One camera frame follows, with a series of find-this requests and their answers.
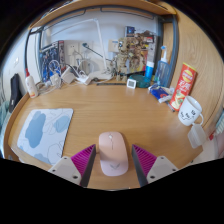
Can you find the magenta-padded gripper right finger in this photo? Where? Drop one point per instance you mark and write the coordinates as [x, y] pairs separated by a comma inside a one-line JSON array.
[[161, 167]]

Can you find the blue cloud print mouse pad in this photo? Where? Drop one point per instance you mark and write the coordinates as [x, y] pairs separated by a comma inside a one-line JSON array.
[[43, 133]]

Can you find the clear plastic cup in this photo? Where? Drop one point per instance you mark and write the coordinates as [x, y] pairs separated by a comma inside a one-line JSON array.
[[196, 136]]

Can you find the blue snack packet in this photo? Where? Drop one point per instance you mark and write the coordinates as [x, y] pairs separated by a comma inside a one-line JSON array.
[[160, 93]]

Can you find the white face-print mug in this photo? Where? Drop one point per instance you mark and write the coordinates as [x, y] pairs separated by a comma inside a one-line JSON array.
[[188, 110]]

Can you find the white power strip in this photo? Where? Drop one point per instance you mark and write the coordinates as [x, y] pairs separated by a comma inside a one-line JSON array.
[[84, 80]]

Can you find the brown tree figure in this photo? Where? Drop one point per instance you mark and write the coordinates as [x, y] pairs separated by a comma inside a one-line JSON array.
[[128, 56]]

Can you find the teal round tin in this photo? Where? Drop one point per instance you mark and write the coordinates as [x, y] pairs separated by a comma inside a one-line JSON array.
[[143, 81]]

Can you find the black backpack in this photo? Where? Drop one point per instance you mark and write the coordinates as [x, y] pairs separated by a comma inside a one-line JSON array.
[[15, 93]]

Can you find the pink computer mouse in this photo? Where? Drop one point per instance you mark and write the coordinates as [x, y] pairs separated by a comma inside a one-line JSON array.
[[113, 153]]

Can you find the white charger block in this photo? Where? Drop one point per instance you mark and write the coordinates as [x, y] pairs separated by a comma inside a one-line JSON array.
[[68, 75], [55, 80]]

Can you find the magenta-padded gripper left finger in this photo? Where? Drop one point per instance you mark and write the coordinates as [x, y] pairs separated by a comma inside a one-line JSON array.
[[65, 168]]

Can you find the white red-capped pump bottle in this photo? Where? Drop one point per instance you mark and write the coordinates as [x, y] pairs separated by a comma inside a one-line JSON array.
[[31, 86]]

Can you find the white desk lamp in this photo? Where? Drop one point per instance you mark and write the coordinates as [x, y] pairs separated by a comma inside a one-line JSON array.
[[101, 75]]

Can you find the blue spray bottle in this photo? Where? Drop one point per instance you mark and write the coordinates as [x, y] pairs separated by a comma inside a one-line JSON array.
[[163, 73]]

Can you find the black pen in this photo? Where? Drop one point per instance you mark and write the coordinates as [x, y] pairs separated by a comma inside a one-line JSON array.
[[111, 83]]

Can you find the small blue-and-white bottle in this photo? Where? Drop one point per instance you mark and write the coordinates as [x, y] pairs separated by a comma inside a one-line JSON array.
[[149, 70]]

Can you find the red chip can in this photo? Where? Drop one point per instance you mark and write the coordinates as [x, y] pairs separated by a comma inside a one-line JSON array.
[[183, 86]]

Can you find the small white desk clock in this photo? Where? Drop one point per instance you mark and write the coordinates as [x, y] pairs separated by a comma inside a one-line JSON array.
[[131, 83]]

